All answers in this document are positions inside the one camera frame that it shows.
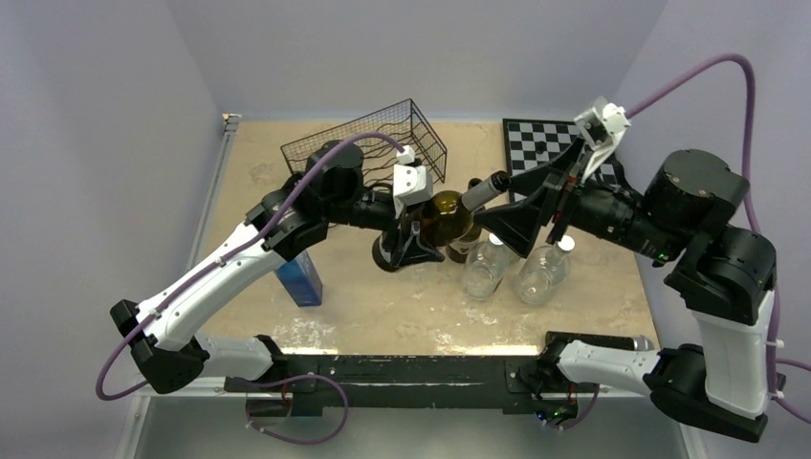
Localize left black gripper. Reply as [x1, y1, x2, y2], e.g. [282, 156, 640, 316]
[324, 188, 445, 265]

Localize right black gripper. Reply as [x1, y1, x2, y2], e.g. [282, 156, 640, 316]
[474, 131, 686, 264]

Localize green wine bottle gold label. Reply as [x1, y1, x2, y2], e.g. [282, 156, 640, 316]
[372, 170, 512, 268]

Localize dark brown wine bottle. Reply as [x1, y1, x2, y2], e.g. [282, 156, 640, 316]
[445, 238, 480, 264]

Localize blue square glass bottle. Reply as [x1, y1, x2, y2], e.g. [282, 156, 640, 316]
[274, 251, 323, 307]

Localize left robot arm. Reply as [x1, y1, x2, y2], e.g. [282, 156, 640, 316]
[110, 136, 433, 394]

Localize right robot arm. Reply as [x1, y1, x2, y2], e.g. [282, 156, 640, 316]
[474, 143, 777, 443]

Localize clear bottle white cap right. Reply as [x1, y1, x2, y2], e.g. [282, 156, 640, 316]
[514, 235, 576, 305]

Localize clear bottle white cap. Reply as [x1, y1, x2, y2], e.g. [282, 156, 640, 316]
[462, 233, 511, 301]
[514, 235, 576, 305]

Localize clear bottle white cap left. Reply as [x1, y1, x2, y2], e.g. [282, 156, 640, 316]
[462, 233, 511, 301]

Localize black white chessboard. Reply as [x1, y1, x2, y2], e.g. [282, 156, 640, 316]
[502, 118, 642, 197]

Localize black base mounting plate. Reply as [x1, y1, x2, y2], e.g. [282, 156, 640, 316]
[225, 332, 635, 420]

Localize black silver microphone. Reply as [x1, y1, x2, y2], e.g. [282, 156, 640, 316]
[624, 335, 655, 352]

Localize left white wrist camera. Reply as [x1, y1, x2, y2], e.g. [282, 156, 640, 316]
[392, 145, 433, 217]

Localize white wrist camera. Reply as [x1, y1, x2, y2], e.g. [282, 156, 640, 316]
[392, 145, 433, 217]
[574, 97, 631, 184]

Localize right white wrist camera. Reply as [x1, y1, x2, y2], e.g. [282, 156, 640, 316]
[574, 97, 631, 184]

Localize black wire wine rack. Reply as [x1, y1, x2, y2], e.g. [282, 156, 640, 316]
[280, 98, 448, 186]

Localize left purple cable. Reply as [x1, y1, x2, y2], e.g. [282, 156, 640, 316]
[95, 131, 406, 403]

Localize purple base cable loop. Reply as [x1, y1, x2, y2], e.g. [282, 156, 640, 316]
[245, 373, 350, 446]

